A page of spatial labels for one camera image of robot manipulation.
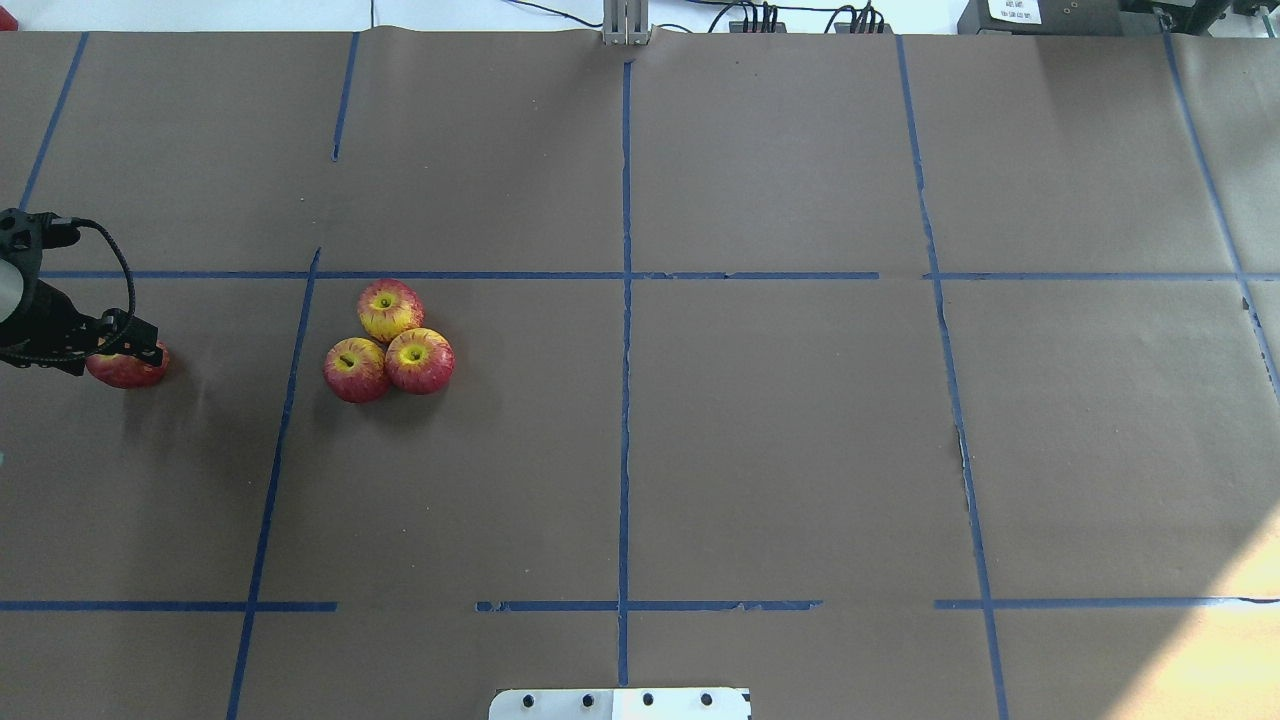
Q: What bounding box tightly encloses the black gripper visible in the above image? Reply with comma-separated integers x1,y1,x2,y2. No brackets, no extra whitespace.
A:
1,209,160,375

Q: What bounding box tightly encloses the red yellow carried apple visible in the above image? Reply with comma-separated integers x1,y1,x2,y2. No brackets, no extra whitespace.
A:
84,341,170,389

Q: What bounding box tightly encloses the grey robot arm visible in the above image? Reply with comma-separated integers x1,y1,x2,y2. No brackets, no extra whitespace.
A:
1,208,169,375

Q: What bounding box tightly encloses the red yellow left apple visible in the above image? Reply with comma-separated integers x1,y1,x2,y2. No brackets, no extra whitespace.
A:
323,337,392,404

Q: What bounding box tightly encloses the red yellow top apple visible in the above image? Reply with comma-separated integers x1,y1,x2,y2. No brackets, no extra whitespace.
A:
356,278,425,345

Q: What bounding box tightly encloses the red yellow right apple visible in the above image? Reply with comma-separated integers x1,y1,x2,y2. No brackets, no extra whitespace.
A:
385,328,454,395

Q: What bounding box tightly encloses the brown paper table cover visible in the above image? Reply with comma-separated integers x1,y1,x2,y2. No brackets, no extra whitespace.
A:
3,28,1277,719

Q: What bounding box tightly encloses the dark equipment box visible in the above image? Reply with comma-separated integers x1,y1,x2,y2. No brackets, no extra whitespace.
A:
956,0,1123,37

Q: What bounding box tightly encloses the white metal base plate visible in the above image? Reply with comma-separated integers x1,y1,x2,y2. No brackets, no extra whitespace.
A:
486,687,753,719

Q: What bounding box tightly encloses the aluminium profile post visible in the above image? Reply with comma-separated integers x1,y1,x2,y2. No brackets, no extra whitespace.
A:
600,0,653,46

